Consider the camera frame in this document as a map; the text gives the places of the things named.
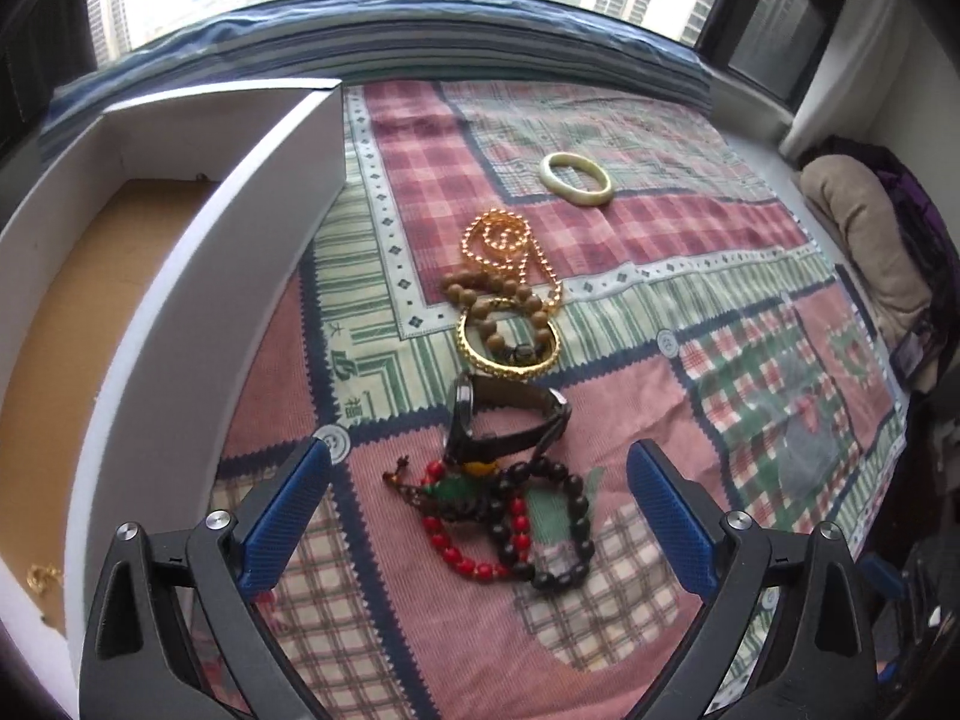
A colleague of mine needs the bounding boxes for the dark bead bracelet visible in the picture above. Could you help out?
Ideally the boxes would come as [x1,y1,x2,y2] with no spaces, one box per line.
[487,457,597,593]

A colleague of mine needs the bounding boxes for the gold bead necklace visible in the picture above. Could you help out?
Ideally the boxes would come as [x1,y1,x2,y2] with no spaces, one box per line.
[460,208,565,316]

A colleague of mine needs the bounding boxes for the white curtain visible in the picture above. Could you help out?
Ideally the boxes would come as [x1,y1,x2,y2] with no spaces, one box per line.
[780,0,912,158]

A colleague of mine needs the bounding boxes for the white cardboard box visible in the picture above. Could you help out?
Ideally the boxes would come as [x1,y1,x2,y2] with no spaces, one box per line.
[0,77,347,706]

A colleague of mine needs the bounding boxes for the brown wooden bead bracelet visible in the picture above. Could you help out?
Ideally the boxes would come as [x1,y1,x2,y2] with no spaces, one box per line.
[441,274,556,361]

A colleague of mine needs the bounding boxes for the gold chain with cream discs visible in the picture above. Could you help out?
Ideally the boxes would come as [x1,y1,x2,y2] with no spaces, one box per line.
[26,562,65,601]

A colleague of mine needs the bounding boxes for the plaid printed blanket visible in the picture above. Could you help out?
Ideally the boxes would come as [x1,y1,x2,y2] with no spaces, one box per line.
[210,79,912,720]

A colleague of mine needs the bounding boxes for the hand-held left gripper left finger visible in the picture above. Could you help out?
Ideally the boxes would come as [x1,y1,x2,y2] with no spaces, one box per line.
[79,436,332,720]

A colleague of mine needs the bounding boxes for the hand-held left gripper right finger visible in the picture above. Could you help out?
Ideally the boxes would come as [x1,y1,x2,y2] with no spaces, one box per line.
[627,439,878,720]

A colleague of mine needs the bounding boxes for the gold bangle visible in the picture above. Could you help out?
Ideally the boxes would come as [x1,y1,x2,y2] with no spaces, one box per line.
[455,298,562,382]

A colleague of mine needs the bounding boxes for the red bead bracelet green pendant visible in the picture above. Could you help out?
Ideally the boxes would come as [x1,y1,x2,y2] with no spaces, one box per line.
[382,454,533,584]

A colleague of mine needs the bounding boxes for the dark window frame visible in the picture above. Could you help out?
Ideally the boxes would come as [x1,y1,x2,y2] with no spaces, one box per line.
[697,0,833,106]
[0,0,98,158]

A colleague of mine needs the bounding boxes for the purple cloth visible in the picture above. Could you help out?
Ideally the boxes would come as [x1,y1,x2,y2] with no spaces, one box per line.
[825,135,960,301]

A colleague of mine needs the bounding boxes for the beige cushion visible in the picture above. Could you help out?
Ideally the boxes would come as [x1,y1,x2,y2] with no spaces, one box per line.
[799,154,938,391]

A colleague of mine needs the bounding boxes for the dark strap wristwatch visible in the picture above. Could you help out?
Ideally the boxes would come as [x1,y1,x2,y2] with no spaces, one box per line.
[445,370,572,466]

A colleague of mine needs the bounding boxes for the pale jade bangle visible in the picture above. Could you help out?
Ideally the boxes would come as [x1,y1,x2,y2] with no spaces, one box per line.
[538,152,614,205]

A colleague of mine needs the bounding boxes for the blue striped mattress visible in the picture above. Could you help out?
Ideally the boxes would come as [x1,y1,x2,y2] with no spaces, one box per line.
[37,0,713,158]

